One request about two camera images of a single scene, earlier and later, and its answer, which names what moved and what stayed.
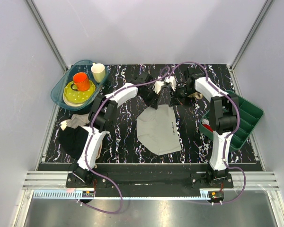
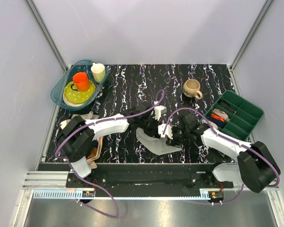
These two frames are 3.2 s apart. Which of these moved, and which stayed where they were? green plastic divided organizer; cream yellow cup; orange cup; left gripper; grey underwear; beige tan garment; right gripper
Moved: right gripper; left gripper; grey underwear
Stayed: beige tan garment; green plastic divided organizer; cream yellow cup; orange cup
